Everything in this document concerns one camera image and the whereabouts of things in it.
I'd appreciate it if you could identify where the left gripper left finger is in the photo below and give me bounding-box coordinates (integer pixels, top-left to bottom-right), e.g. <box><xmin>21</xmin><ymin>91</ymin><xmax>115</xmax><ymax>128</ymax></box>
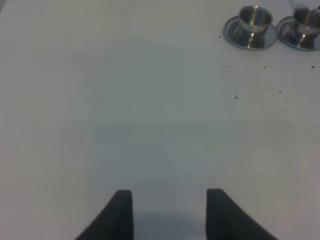
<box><xmin>76</xmin><ymin>190</ymin><xmax>134</xmax><ymax>240</ymax></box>

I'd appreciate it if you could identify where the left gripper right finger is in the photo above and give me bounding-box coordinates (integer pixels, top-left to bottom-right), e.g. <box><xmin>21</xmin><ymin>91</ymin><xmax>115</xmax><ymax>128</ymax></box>
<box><xmin>205</xmin><ymin>188</ymin><xmax>276</xmax><ymax>240</ymax></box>

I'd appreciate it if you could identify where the left stainless steel saucer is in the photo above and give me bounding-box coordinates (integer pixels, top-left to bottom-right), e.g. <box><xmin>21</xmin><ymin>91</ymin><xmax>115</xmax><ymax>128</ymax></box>
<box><xmin>222</xmin><ymin>16</ymin><xmax>278</xmax><ymax>51</ymax></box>

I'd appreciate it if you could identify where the stainless steel saucer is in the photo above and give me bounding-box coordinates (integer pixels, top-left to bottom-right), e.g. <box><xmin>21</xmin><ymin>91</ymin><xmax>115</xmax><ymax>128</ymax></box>
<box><xmin>222</xmin><ymin>16</ymin><xmax>278</xmax><ymax>51</ymax></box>
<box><xmin>276</xmin><ymin>16</ymin><xmax>320</xmax><ymax>52</ymax></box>

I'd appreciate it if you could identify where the right stainless steel saucer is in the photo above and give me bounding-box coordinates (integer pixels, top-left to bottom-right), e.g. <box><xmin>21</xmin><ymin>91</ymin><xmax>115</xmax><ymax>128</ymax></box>
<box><xmin>276</xmin><ymin>16</ymin><xmax>320</xmax><ymax>52</ymax></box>

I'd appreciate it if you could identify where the left stainless steel teacup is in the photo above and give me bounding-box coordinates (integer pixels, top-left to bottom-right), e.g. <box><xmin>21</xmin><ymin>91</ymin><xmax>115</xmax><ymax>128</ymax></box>
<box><xmin>237</xmin><ymin>5</ymin><xmax>273</xmax><ymax>48</ymax></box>

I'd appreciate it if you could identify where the stainless steel teacup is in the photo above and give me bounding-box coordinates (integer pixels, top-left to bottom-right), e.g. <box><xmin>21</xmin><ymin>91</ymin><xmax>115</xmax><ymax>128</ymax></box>
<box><xmin>291</xmin><ymin>6</ymin><xmax>320</xmax><ymax>45</ymax></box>
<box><xmin>237</xmin><ymin>5</ymin><xmax>273</xmax><ymax>48</ymax></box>

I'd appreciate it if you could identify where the right stainless steel teacup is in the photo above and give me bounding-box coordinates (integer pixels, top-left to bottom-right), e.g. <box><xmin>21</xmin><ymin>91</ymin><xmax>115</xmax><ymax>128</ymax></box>
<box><xmin>291</xmin><ymin>6</ymin><xmax>320</xmax><ymax>45</ymax></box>

